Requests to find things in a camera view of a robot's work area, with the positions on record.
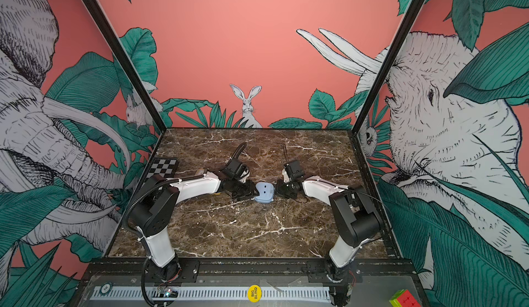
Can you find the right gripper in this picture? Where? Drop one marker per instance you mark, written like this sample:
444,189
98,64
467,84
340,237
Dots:
280,190

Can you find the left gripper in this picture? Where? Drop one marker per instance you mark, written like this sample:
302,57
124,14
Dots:
251,192

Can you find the blue alarm clock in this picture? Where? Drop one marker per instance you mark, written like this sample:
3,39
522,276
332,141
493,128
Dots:
265,191

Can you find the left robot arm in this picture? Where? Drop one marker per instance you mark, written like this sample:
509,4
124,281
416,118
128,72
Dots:
151,208

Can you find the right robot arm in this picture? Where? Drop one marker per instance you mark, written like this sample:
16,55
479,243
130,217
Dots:
355,215

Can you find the checkerboard calibration card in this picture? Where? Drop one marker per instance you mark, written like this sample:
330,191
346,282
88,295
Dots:
165,167

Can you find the yellow big blind chip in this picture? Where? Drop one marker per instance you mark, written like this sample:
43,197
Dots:
254,293

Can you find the small circuit board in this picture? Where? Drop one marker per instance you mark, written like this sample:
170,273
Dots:
167,293

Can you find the colourful puzzle cube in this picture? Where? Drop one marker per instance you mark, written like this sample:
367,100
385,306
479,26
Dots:
404,298

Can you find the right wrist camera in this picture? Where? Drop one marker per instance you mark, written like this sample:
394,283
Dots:
293,172

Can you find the white slotted cable duct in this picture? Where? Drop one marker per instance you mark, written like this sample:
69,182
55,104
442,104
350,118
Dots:
223,293

